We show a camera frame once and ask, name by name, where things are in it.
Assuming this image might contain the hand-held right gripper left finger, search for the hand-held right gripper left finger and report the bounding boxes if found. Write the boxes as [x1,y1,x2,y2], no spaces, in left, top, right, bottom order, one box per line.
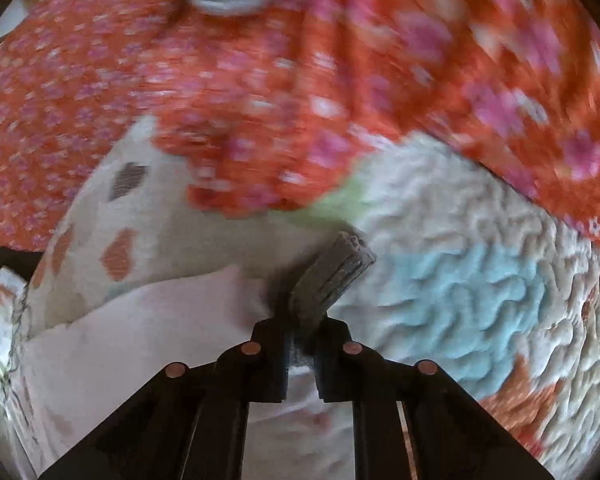
[39,319,294,480]

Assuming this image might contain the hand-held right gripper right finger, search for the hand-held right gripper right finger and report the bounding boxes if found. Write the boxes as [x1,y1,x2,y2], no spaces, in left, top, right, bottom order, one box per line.
[314,321,557,480]

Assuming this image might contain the grey ribbed cloth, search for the grey ribbed cloth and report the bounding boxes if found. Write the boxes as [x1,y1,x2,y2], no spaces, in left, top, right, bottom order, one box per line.
[286,230,378,368]

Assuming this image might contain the pale pink garment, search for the pale pink garment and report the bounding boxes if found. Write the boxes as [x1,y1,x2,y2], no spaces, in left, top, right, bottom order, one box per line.
[10,264,361,480]

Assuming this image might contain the heart patterned quilt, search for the heart patterned quilt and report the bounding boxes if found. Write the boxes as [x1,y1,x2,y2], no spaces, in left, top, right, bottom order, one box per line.
[10,115,600,480]

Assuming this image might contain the red floral cloth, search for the red floral cloth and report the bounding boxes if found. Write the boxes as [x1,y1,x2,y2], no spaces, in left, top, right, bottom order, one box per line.
[0,0,600,266]

